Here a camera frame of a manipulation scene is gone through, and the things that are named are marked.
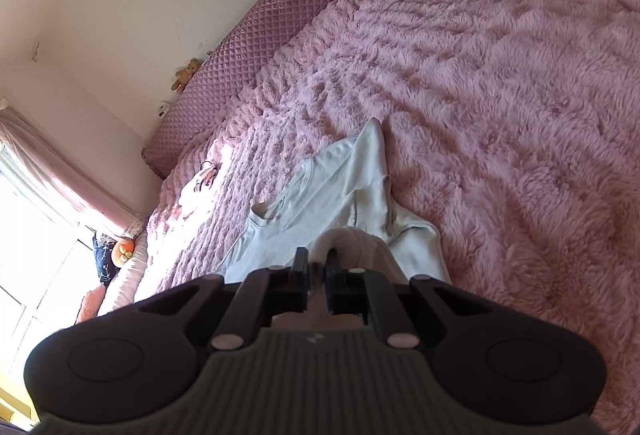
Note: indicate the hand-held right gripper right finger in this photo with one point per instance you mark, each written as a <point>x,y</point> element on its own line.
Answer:
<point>334,280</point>

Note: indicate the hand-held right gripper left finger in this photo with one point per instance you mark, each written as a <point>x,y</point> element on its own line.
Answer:
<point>300,275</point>

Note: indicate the white printed sweatshirt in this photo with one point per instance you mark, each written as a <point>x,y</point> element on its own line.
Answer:
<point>325,195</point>

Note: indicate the pale pink garment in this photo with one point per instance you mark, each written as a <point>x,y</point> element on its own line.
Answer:
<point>192,200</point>

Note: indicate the small grey pink cloth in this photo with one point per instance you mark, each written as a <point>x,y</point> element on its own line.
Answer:
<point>209,172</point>

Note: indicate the orange plush toy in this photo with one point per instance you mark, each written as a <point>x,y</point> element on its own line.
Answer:
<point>122,251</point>

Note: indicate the navy patterned pillow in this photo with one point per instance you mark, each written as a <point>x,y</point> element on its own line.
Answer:
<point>104,260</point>

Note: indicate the peach cushion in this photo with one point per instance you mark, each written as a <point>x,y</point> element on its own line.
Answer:
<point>90,305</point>

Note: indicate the pink quilted headboard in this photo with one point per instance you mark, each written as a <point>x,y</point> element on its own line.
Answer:
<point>250,65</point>

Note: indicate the pink fluffy blanket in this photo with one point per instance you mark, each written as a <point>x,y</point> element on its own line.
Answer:
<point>500,140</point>

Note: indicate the brown teddy bear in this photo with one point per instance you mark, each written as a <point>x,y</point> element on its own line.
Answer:
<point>186,75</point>

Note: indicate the pink lace-trimmed curtain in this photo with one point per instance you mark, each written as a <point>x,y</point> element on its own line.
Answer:
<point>60,175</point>

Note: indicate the window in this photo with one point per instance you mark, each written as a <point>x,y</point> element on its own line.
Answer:
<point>35,265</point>

